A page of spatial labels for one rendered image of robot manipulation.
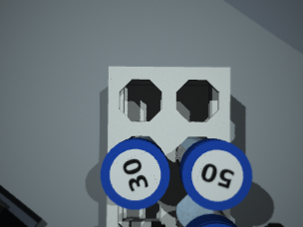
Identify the white tube rack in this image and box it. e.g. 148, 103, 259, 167
107, 67, 230, 227

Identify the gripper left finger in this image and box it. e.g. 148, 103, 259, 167
151, 221, 165, 227

